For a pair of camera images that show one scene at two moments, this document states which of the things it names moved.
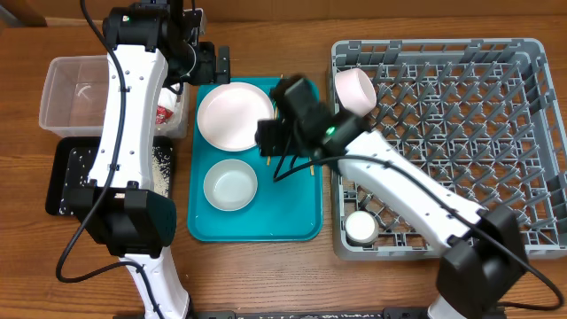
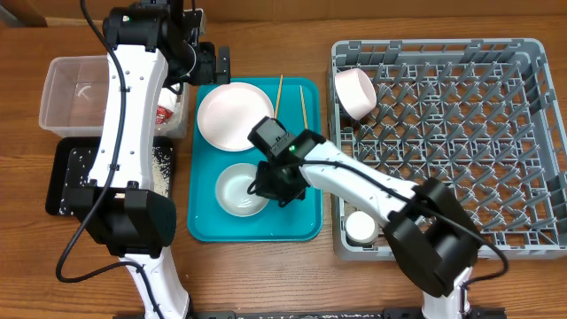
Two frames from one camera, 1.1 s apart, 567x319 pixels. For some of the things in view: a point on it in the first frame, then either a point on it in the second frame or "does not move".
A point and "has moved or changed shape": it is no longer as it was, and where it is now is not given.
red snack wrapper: x=162 y=114 does not move
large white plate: x=229 y=113 does not move
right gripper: x=266 y=141 to x=296 y=196
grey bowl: x=229 y=184 has moved or changed shape
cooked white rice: x=78 y=168 does not move
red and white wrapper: x=167 y=98 does not move
